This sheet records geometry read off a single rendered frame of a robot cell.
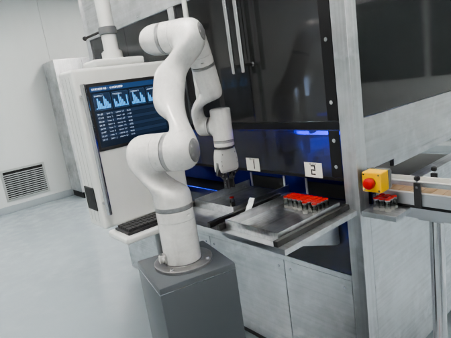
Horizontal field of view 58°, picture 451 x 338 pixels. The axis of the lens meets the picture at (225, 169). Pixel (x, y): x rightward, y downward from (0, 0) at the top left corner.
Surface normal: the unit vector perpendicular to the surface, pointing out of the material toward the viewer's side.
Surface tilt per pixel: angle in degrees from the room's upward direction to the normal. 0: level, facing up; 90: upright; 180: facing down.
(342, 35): 90
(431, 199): 90
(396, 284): 90
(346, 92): 90
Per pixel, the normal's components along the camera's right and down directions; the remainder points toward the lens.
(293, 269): -0.75, 0.25
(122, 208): 0.63, 0.07
